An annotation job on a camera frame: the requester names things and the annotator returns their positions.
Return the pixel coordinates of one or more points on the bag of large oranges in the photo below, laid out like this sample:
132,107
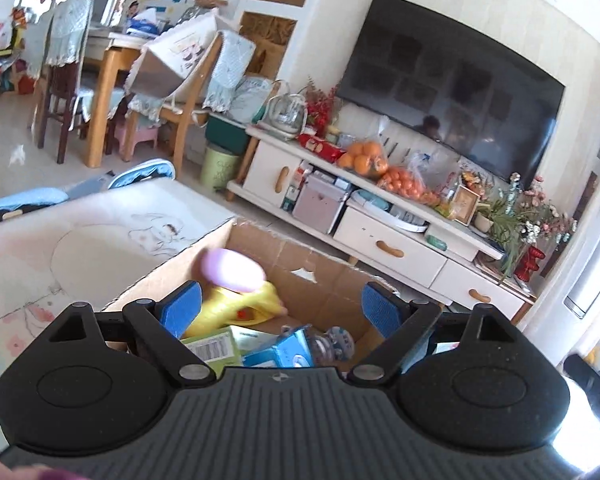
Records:
365,157

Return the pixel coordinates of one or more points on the cream television cabinet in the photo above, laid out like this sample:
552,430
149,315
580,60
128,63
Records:
395,255

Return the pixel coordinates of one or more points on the mauve rounded block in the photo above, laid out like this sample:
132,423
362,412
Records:
230,270

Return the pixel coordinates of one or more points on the red vase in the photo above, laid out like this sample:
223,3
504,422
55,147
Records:
530,262

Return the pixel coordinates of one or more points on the green white barcode box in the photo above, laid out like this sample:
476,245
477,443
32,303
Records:
215,350

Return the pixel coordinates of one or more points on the yellow plastic toy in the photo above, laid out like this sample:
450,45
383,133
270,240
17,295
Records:
240,307

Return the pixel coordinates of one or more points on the clear plastic bottle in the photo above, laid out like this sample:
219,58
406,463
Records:
332,345

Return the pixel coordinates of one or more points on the wooden chair with lace cover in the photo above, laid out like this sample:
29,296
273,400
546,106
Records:
180,60

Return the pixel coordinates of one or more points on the pink flower bouquet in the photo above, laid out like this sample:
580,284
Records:
545,210

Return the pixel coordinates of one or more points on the grey storage box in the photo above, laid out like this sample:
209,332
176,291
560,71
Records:
320,202

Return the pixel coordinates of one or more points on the person's left hand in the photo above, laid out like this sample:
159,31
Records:
10,471

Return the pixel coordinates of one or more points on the glass kettle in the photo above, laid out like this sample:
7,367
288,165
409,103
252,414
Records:
285,115

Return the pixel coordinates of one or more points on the white standing appliance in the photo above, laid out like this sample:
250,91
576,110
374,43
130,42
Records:
595,280

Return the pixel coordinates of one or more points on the printed rabbit table mat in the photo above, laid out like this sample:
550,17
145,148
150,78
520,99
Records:
80,240

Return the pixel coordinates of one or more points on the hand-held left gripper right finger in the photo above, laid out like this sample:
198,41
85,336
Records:
380,310

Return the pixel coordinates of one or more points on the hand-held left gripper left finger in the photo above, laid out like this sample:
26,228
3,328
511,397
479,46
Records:
182,310

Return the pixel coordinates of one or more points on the light green trash can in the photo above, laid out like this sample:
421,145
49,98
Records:
220,167

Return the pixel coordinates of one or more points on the green white cardboard box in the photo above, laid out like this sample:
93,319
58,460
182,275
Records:
325,295

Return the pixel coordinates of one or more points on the wooden dining table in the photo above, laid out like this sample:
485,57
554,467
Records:
105,85

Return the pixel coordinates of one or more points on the red berry bouquet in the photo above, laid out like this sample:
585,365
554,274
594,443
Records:
320,107

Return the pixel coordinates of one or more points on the bag of small tangerines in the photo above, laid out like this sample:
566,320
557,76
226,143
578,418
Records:
405,185

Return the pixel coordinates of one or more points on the black flat television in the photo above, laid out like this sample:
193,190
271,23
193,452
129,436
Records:
450,90

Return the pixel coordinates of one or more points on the green potted plant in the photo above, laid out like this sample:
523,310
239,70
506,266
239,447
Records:
502,225

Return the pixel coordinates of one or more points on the dark green bin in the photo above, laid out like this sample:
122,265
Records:
227,132

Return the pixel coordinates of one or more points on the gold photo frame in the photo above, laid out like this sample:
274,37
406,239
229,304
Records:
466,205

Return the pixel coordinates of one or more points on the dark chair with lace cover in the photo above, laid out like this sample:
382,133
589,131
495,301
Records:
67,35

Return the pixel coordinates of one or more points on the blue carton box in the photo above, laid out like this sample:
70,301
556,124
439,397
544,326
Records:
280,352

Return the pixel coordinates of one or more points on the small green box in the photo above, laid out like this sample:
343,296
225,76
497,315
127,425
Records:
436,242

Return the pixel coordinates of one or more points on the red flat box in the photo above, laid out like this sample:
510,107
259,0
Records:
322,146

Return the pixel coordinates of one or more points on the pink stool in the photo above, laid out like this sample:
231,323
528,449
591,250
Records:
135,140

